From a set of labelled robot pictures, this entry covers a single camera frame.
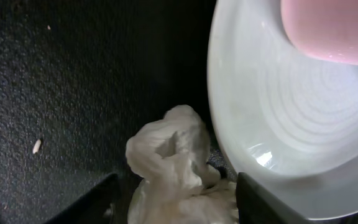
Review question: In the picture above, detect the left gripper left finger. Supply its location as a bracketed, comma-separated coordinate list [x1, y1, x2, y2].
[45, 174, 119, 224]

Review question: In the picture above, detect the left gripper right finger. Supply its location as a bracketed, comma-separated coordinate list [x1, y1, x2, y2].
[236, 172, 311, 224]

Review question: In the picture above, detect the white napkin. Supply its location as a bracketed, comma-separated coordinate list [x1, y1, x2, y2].
[126, 105, 239, 224]

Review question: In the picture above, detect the pink cup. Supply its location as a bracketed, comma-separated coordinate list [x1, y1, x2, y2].
[281, 0, 358, 65]

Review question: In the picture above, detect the light grey plate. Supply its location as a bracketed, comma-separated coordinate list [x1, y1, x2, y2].
[208, 1, 358, 222]

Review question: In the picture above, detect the round black serving tray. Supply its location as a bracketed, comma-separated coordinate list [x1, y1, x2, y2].
[0, 0, 239, 224]

